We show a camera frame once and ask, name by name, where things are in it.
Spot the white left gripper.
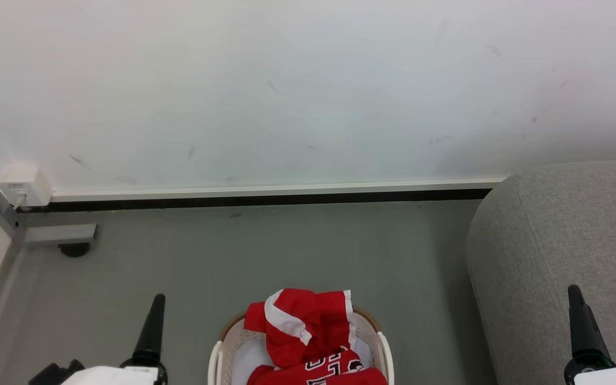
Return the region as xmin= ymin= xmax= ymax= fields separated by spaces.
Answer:
xmin=62 ymin=293 xmax=168 ymax=385

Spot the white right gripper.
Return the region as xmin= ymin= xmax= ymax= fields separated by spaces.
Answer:
xmin=564 ymin=284 xmax=616 ymax=385

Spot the red jersey with white trim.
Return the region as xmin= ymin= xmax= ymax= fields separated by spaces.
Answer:
xmin=244 ymin=288 xmax=389 ymax=385

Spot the grey fabric sofa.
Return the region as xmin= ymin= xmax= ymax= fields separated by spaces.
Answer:
xmin=465 ymin=160 xmax=616 ymax=385

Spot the cream perforated laundry basket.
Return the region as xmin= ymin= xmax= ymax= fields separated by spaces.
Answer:
xmin=208 ymin=307 xmax=394 ymax=385

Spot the white cloth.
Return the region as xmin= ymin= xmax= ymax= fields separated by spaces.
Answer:
xmin=232 ymin=337 xmax=375 ymax=385

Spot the white baseboard strip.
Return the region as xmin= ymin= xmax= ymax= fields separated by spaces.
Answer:
xmin=50 ymin=176 xmax=509 ymax=203

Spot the black round frame foot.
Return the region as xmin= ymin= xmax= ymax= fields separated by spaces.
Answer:
xmin=58 ymin=243 xmax=90 ymax=258

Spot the white wall socket box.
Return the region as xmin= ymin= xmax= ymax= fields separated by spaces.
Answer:
xmin=0 ymin=165 xmax=53 ymax=209

